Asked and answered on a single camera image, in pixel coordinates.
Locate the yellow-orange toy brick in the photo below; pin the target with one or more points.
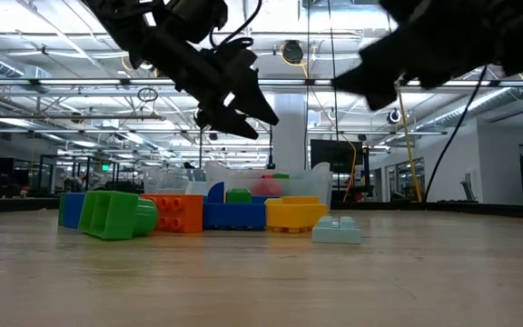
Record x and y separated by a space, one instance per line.
295 217

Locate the blue studded toy brick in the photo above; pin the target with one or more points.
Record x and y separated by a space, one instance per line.
234 216

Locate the pale blue toy plate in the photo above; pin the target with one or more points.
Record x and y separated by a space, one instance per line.
336 231

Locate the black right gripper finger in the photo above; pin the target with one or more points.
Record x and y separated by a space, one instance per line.
370 75
381 97

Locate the black background monitor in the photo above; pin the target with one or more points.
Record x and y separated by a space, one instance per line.
334 154

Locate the clear plastic bin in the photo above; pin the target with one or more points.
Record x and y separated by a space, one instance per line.
307 184
170 181

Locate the white building column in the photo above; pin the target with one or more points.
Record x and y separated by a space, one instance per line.
291 145

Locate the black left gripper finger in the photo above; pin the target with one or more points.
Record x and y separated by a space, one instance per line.
252 97
225 122

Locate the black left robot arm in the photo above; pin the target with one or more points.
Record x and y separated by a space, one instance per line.
116 22

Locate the black background frame rig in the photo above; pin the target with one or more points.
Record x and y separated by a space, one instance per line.
270 150

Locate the orange studded toy brick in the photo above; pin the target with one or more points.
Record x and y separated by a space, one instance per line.
175 213

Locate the small blue toy block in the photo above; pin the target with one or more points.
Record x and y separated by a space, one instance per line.
217 194

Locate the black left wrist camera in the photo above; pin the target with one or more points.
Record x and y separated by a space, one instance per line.
198 18

